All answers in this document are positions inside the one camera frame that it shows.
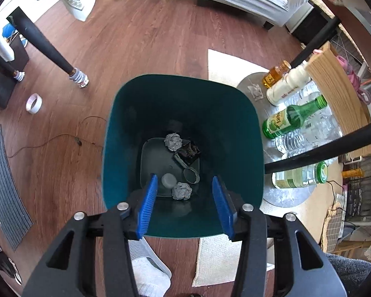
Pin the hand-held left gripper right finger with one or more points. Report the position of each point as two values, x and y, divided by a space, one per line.
223 207

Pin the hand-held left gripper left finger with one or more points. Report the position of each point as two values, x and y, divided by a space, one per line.
147 207

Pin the white round plastic lid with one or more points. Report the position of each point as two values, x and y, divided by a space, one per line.
168 180

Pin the large paper ball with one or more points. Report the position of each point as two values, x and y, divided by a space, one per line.
181 191

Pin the black tissue packet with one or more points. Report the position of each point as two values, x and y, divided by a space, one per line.
188 156

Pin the small paper ball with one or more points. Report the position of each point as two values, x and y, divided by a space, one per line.
173 142

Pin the dark teal plastic trash bin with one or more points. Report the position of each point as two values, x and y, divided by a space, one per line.
126 130

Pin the grey slipper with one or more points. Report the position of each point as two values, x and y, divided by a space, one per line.
142 247

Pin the person's white sock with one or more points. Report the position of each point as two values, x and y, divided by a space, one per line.
151 281

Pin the clear bottle with green cap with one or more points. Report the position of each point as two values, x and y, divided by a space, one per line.
296 176

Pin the clear plastic water bottle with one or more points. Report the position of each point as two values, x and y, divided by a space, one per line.
309 94
320 126
292 144

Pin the green glass bottle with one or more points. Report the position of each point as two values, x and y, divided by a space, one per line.
278 123

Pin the round grey marble table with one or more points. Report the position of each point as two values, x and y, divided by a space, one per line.
312 157

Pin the checkered cloth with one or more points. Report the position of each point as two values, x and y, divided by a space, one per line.
334 229

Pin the small clear plastic bag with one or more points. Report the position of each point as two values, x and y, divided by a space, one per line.
255 92

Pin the white plastic bottle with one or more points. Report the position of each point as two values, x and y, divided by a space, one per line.
284 89

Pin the orange pill bottle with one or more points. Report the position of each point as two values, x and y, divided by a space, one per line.
352 173

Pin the cream rug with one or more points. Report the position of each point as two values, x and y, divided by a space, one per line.
222 68

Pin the amber liquid bottle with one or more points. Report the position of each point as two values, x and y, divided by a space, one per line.
275 75

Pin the grey striped floor mat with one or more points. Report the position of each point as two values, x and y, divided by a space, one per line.
6 191

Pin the person's grey trouser leg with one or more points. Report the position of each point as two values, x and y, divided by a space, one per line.
349 275

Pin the striped table leg sock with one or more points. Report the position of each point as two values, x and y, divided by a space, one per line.
78 78
19 76

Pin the dark patterned cloth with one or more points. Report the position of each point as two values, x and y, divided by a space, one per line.
3 263

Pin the masking tape roll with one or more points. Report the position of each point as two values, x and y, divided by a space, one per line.
27 105

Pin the light wooden board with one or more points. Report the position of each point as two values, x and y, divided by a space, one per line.
337 92

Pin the pink plastic item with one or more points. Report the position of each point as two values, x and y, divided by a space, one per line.
354 77

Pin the dark brown box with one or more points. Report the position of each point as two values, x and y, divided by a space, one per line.
3 89

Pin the black table leg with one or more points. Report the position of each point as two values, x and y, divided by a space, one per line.
0 58
40 37

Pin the black cabinet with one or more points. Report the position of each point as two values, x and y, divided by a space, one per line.
309 24

